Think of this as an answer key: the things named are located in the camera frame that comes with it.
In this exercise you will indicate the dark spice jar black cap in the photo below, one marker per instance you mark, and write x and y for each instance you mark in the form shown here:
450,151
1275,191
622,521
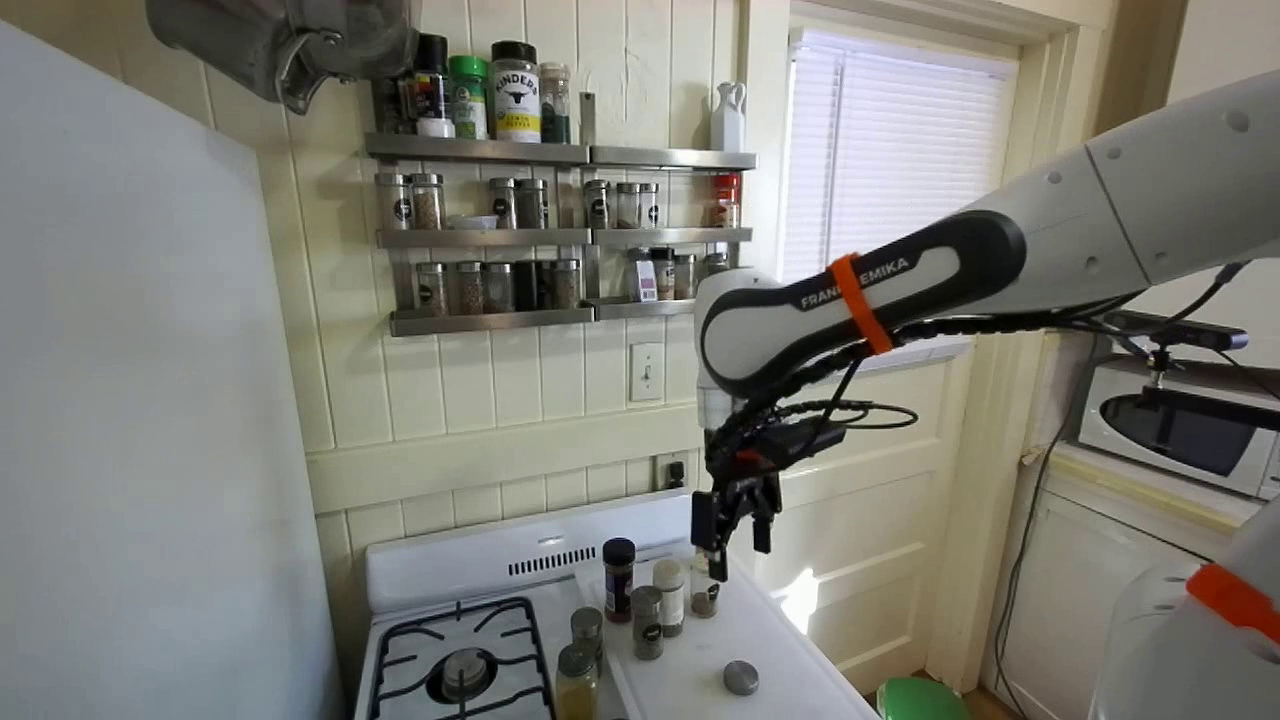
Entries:
617,576

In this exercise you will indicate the large white-label spice container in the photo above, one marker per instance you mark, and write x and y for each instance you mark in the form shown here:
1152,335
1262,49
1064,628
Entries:
513,95

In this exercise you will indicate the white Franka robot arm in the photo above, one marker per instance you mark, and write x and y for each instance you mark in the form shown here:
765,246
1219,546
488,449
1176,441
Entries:
1064,226

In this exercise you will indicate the white cabinet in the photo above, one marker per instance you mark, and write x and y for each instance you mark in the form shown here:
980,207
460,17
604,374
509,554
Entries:
1064,587

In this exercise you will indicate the white small bottle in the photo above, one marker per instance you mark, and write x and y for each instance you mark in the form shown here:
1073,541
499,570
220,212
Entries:
729,120

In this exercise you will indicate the small dark spice jar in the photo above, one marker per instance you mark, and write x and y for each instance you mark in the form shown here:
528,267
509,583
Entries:
559,106

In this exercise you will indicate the round stove burner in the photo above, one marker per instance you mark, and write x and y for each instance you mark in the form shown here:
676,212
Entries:
460,678

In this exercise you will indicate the small uncapped glass spice bottle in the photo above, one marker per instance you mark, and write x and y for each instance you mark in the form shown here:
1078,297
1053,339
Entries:
707,598

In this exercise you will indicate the white window blind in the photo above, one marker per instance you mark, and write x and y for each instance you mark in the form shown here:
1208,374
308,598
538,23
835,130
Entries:
907,145

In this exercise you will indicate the glass spice jar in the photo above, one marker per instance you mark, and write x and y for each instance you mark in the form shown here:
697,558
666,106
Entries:
625,207
645,278
426,201
394,201
499,285
502,201
470,285
599,207
674,274
528,285
715,267
533,201
648,207
565,283
429,285

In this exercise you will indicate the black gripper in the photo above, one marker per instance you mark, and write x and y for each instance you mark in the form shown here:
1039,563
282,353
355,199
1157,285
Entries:
746,478

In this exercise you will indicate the red spice jar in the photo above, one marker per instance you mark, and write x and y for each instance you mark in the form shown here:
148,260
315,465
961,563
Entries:
720,201

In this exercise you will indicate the grey cloth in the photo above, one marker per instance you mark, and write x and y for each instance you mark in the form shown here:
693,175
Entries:
292,40

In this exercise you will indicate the white panelled door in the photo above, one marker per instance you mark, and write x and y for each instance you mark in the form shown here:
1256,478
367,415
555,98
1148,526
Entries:
867,563

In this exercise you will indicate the green round lid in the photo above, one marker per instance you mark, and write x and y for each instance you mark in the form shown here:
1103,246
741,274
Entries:
921,700

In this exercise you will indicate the black stove burner grate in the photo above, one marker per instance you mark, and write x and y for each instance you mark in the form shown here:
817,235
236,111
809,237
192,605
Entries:
460,625

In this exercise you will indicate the dark bottle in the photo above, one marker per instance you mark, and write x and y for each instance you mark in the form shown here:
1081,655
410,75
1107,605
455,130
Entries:
429,87

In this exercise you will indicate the white refrigerator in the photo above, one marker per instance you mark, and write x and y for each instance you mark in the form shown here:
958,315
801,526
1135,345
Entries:
134,403

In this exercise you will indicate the white microwave oven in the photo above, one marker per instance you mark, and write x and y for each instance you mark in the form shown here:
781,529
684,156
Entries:
1174,432

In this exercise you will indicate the yellow oil jar grey lid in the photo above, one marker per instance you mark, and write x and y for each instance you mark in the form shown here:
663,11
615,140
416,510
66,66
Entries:
576,683

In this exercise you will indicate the metal three-tier spice rack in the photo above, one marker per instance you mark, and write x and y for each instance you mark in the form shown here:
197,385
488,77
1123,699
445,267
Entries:
467,151
666,156

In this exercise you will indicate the white light switch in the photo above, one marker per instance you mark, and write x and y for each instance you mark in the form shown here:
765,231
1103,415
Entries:
645,374

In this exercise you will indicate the white gas stove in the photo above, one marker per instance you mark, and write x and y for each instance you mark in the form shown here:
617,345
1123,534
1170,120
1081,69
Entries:
467,554

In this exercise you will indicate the white spice jar grey cap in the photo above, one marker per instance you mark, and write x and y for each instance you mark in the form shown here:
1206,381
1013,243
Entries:
671,592

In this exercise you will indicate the wall power outlet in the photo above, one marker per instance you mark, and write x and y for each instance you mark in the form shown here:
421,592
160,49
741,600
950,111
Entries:
674,470

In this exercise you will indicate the small jar grey lid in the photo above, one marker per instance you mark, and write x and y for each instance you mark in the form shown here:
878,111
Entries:
584,628

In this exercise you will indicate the green-cap spice container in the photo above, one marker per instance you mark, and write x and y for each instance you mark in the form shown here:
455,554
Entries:
470,103

